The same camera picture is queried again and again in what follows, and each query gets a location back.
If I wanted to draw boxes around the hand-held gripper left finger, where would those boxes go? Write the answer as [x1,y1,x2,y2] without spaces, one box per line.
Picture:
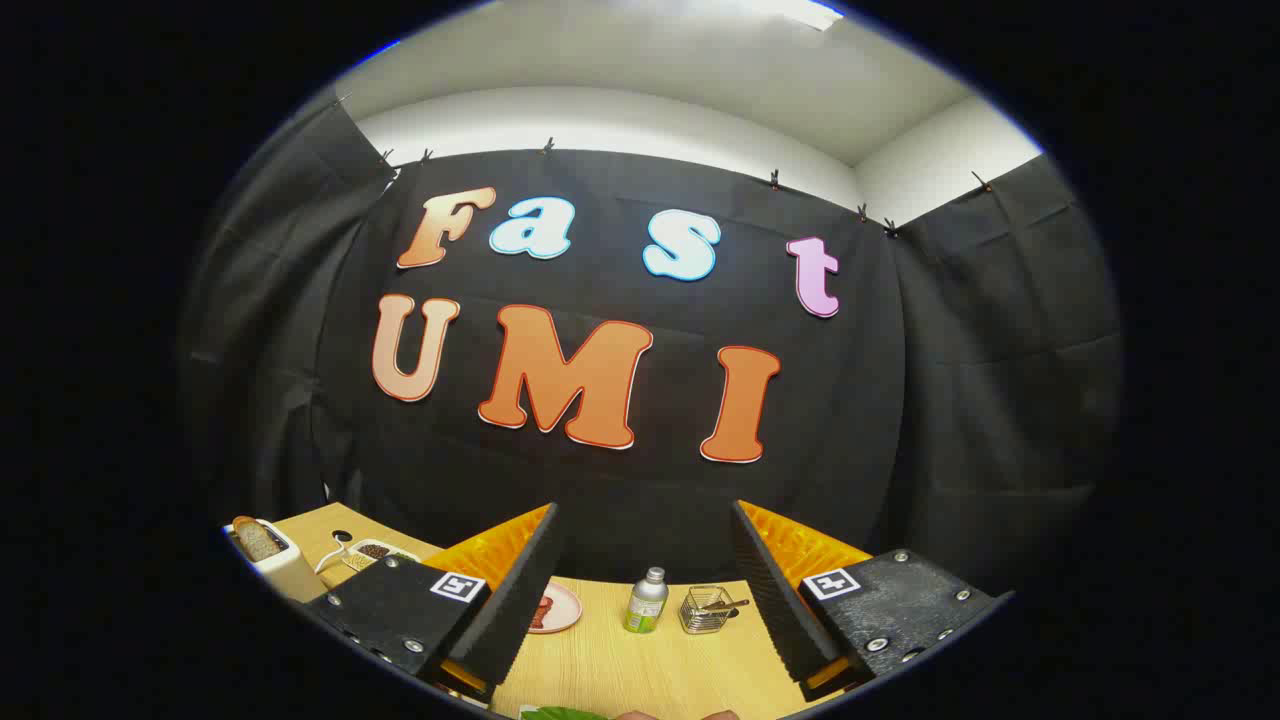
[300,503,561,706]

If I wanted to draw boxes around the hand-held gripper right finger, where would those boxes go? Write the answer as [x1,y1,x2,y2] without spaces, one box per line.
[730,500,1014,701]

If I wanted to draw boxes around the toasted bread slice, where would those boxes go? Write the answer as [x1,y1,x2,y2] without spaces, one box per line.
[232,516,283,563]

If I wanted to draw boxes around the pink plate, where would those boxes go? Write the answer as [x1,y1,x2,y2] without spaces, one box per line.
[528,583,583,635]

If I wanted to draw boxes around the green bottle with silver cap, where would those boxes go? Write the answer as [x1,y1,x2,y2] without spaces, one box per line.
[624,567,670,635]

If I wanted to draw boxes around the black backdrop cloth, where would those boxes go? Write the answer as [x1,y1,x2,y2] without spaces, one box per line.
[180,95,1126,601]

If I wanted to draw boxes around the white divided bean dish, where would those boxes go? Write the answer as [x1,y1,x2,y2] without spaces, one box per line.
[343,539,421,573]

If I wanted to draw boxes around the white toaster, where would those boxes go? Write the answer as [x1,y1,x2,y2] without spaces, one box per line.
[222,518,326,604]

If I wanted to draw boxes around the row of small dark clips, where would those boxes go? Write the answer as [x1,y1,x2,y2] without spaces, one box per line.
[335,93,996,239]

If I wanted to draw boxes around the ceiling light panel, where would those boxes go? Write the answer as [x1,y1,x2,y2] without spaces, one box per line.
[740,0,846,31]

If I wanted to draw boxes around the metal wire basket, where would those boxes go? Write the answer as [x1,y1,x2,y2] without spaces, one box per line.
[679,585,739,635]

